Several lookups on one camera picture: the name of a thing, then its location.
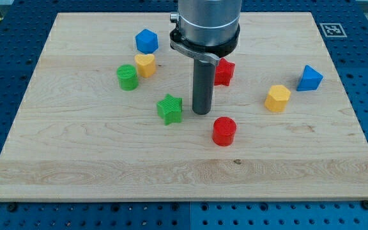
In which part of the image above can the wooden board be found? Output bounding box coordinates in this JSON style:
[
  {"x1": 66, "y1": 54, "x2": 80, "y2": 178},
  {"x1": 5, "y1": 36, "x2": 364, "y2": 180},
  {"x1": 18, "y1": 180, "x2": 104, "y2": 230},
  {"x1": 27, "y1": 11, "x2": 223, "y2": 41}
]
[{"x1": 0, "y1": 12, "x2": 368, "y2": 203}]

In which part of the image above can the red cylinder block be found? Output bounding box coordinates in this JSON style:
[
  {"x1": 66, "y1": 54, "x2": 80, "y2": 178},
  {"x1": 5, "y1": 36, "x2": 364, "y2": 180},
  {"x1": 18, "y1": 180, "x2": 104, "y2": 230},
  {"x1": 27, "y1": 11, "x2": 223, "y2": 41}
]
[{"x1": 212, "y1": 117, "x2": 237, "y2": 146}]

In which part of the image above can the green cylinder block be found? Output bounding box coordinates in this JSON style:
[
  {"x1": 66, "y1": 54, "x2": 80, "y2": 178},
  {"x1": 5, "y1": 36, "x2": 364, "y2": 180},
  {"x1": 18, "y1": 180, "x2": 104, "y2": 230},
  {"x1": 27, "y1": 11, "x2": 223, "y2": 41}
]
[{"x1": 116, "y1": 65, "x2": 139, "y2": 91}]

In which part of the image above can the red star block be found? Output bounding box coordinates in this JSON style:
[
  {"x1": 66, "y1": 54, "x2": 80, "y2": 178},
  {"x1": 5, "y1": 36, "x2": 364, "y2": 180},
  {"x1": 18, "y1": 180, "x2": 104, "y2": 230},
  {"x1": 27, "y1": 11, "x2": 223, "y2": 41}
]
[{"x1": 214, "y1": 58, "x2": 235, "y2": 86}]

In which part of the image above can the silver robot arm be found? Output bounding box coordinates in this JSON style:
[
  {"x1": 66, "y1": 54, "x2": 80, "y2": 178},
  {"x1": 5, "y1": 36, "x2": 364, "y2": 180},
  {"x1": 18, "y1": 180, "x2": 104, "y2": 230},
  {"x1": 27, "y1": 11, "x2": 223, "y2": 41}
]
[{"x1": 169, "y1": 0, "x2": 242, "y2": 115}]

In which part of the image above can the yellow hexagon block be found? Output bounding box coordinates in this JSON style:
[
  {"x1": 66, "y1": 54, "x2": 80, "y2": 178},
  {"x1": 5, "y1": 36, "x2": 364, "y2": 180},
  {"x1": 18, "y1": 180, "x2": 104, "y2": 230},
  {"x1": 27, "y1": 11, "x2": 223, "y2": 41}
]
[{"x1": 264, "y1": 85, "x2": 291, "y2": 112}]

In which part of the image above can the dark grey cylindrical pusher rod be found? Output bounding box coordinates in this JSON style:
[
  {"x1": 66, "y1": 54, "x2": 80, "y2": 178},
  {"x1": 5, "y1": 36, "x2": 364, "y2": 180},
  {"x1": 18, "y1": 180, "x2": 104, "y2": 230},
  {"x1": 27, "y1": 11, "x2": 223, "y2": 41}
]
[{"x1": 192, "y1": 59, "x2": 215, "y2": 115}]

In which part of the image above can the green star block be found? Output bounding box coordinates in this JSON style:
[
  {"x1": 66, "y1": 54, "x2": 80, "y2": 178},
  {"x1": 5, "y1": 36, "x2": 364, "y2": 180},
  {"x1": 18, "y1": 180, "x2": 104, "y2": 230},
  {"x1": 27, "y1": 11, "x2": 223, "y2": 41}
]
[{"x1": 157, "y1": 94, "x2": 182, "y2": 125}]

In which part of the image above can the blue triangle block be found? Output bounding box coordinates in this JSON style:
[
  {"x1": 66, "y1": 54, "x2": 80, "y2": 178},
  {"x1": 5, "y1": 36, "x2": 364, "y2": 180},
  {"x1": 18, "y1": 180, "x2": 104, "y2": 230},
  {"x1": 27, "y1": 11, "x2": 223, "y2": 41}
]
[{"x1": 296, "y1": 65, "x2": 323, "y2": 91}]

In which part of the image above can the yellow heart block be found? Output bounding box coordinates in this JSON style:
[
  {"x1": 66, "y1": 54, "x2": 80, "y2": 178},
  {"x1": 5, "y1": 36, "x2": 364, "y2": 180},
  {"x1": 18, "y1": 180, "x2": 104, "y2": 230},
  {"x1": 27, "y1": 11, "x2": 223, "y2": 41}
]
[{"x1": 134, "y1": 54, "x2": 157, "y2": 78}]

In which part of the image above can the blue hexagon block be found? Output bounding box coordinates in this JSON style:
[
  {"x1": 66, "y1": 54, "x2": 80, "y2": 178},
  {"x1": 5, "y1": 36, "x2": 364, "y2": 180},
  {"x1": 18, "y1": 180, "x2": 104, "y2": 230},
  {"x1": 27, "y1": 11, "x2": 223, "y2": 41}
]
[{"x1": 135, "y1": 29, "x2": 158, "y2": 54}]

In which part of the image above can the black clamp ring mount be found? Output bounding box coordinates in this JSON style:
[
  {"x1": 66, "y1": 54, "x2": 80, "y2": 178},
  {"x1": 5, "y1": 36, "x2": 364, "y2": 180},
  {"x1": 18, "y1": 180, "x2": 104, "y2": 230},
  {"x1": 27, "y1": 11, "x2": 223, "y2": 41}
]
[{"x1": 169, "y1": 25, "x2": 240, "y2": 66}]

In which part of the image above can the white fiducial marker tag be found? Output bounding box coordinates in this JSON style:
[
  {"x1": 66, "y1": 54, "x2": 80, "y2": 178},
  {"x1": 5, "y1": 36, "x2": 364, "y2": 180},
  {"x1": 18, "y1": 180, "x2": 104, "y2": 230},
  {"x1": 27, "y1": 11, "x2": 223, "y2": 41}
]
[{"x1": 319, "y1": 22, "x2": 347, "y2": 38}]

